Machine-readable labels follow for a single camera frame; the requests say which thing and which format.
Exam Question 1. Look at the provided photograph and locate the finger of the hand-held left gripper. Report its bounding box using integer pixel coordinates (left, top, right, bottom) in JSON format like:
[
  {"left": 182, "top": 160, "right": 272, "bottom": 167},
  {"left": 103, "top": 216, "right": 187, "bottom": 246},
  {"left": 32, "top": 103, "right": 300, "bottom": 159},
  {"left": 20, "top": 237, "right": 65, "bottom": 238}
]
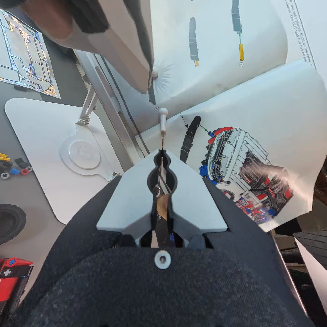
[{"left": 74, "top": 0, "right": 156, "bottom": 94}]

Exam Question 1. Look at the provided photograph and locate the printed white task sheet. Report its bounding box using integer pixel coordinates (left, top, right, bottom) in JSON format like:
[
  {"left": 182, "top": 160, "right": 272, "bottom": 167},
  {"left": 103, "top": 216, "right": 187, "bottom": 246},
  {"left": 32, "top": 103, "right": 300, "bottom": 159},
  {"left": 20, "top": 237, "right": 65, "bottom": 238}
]
[{"left": 278, "top": 0, "right": 327, "bottom": 70}]

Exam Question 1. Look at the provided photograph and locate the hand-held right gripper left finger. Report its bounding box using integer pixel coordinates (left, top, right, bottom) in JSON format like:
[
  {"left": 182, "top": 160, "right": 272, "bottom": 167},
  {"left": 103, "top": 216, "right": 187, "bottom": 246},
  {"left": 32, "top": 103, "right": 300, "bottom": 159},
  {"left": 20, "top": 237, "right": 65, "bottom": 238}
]
[{"left": 96, "top": 149, "right": 164, "bottom": 247}]

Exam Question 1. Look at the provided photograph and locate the black rubber toy tire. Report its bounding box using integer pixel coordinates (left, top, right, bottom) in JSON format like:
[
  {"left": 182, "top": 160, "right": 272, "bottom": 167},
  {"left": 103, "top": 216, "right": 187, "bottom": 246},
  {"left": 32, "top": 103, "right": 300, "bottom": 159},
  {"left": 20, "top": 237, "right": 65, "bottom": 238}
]
[{"left": 0, "top": 203, "right": 27, "bottom": 246}]

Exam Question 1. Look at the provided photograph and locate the white metal book stand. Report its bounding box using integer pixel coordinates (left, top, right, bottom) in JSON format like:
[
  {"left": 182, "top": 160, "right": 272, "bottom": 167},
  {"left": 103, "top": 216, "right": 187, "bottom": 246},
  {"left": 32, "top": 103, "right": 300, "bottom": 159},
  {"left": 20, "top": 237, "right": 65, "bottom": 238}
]
[{"left": 5, "top": 50, "right": 169, "bottom": 226}]

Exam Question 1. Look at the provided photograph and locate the toy car instruction booklet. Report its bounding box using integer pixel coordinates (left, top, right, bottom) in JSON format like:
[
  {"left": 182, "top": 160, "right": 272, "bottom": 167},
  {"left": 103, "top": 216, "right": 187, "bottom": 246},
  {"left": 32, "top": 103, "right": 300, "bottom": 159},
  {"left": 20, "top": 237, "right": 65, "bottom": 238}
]
[{"left": 135, "top": 0, "right": 327, "bottom": 233}]

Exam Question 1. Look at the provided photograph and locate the red toy car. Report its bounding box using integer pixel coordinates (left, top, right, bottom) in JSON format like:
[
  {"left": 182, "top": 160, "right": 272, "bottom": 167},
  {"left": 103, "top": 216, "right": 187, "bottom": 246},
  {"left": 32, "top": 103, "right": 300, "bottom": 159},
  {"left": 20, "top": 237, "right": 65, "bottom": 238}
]
[{"left": 0, "top": 257, "right": 34, "bottom": 315}]

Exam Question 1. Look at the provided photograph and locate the grey desk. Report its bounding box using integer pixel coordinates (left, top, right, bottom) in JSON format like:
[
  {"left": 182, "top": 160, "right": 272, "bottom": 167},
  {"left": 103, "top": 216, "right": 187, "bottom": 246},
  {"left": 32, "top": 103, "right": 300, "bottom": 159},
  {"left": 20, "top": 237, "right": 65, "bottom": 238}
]
[{"left": 0, "top": 8, "right": 123, "bottom": 281}]

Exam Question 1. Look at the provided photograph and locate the person's left hand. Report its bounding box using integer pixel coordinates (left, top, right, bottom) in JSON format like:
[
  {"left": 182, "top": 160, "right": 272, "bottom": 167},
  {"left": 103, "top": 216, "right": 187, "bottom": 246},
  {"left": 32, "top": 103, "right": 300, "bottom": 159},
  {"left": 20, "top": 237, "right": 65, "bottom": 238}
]
[{"left": 20, "top": 0, "right": 75, "bottom": 48}]

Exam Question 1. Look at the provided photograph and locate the shiny sticker sheet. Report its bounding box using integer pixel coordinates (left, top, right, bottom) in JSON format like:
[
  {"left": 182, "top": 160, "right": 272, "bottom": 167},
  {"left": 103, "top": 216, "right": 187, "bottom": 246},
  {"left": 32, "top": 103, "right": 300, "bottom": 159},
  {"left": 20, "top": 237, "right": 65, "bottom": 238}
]
[{"left": 0, "top": 9, "right": 62, "bottom": 99}]

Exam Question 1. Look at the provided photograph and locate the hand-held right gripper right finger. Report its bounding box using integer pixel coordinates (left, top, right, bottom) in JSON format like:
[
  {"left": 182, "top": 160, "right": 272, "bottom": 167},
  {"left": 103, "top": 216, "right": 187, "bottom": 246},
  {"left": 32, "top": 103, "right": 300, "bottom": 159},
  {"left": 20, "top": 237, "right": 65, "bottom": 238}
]
[{"left": 164, "top": 150, "right": 228, "bottom": 247}]

